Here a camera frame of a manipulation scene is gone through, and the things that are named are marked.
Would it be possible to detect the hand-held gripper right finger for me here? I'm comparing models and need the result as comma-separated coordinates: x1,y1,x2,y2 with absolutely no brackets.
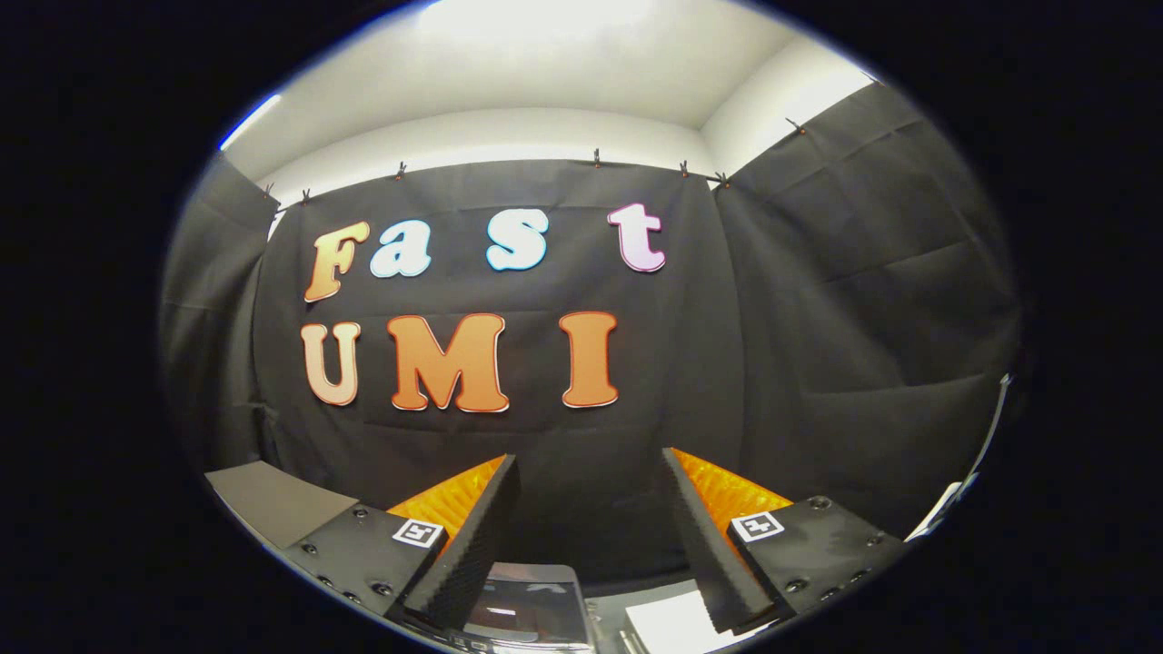
661,447,910,636

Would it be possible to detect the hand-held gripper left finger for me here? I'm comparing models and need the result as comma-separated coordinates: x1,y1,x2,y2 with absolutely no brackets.
283,454,522,633

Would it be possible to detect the dark glass washing machine lid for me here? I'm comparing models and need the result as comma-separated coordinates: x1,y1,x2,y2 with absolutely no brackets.
463,563,597,649

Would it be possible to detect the grey washing machine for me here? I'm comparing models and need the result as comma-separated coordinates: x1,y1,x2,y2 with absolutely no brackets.
400,581,648,654

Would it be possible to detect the white sheet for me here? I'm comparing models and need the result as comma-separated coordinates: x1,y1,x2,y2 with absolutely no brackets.
623,590,730,654

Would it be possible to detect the white plastic item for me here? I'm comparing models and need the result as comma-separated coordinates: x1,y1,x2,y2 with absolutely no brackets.
907,472,980,543

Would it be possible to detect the row of cloth clips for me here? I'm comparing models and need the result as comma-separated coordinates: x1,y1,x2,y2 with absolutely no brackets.
262,116,811,208

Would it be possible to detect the grey hanging strap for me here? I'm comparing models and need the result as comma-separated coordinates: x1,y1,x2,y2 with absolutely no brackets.
970,372,1016,484

